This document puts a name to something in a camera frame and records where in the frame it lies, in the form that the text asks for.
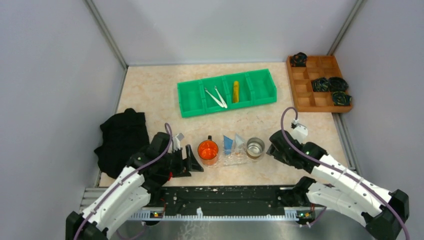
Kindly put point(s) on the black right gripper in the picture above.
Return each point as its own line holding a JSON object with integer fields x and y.
{"x": 276, "y": 145}

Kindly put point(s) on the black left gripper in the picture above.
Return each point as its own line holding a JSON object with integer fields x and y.
{"x": 182, "y": 162}

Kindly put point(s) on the steel cup orange sleeve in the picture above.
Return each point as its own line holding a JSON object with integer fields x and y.
{"x": 255, "y": 148}

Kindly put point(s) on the orange plastic mug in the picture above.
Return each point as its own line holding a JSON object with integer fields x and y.
{"x": 208, "y": 151}

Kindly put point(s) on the clear textured plastic tray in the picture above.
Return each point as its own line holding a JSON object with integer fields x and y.
{"x": 232, "y": 159}

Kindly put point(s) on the white toothpaste tube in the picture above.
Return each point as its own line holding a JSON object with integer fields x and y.
{"x": 239, "y": 145}

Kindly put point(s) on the blue toothpaste tube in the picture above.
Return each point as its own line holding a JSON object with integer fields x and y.
{"x": 227, "y": 145}

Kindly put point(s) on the green compartment bin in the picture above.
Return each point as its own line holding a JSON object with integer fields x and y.
{"x": 256, "y": 88}

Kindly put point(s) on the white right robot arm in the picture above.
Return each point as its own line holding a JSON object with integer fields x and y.
{"x": 382, "y": 212}

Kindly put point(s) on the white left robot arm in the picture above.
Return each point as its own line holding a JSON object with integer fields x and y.
{"x": 139, "y": 182}

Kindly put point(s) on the yellow toothpaste tube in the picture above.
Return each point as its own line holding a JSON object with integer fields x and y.
{"x": 236, "y": 92}

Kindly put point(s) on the brown wooden compartment tray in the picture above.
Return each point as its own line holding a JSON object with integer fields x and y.
{"x": 317, "y": 84}

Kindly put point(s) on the black cloth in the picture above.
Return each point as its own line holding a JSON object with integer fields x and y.
{"x": 123, "y": 135}

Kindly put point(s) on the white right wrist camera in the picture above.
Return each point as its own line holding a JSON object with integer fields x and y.
{"x": 299, "y": 132}

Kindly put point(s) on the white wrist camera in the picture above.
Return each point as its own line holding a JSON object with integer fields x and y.
{"x": 176, "y": 141}
{"x": 299, "y": 132}

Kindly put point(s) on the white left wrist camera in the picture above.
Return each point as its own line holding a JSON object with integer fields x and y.
{"x": 176, "y": 141}

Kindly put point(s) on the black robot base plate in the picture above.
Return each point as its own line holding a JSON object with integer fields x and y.
{"x": 228, "y": 203}

